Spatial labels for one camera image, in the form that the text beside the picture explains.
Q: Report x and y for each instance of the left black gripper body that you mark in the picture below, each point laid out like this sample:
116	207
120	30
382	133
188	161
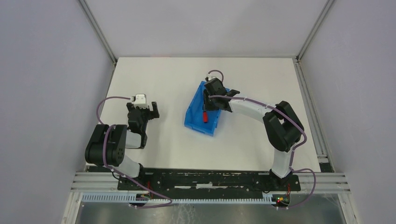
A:
144	112

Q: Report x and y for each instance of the aluminium frame rails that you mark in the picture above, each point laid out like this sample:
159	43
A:
94	182

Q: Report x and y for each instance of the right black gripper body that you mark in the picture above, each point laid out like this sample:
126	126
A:
213	101

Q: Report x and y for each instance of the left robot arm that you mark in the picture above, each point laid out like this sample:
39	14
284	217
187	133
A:
107	146

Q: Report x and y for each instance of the white slotted cable duct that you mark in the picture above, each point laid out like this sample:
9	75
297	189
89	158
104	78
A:
135	198

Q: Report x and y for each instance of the blue plastic bin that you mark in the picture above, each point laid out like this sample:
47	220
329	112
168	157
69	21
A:
193	116

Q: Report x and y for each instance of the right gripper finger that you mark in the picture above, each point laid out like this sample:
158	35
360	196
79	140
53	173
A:
205	99
213	107

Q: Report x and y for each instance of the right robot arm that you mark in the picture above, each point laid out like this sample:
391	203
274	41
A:
285	131

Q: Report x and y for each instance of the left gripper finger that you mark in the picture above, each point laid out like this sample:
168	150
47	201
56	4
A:
130	107
154	113

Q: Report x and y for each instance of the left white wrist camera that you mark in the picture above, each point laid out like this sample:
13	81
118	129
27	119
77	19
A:
139	101

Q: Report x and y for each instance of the red handled screwdriver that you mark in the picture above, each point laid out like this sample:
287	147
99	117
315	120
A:
205	117

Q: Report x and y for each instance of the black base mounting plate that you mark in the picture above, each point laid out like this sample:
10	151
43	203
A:
214	184

